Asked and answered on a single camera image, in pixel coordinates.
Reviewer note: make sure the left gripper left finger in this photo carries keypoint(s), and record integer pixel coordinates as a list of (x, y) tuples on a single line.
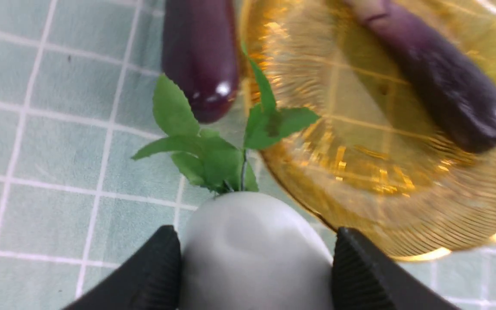
[(149, 280)]

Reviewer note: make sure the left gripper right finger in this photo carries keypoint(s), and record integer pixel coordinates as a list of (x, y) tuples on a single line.
[(365, 278)]

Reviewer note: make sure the white radish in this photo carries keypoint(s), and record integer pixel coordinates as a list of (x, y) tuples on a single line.
[(242, 249)]

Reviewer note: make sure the dark purple eggplant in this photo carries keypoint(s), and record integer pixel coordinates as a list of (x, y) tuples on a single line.
[(457, 94)]

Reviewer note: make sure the amber plastic plate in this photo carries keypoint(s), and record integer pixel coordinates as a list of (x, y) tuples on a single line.
[(374, 161)]

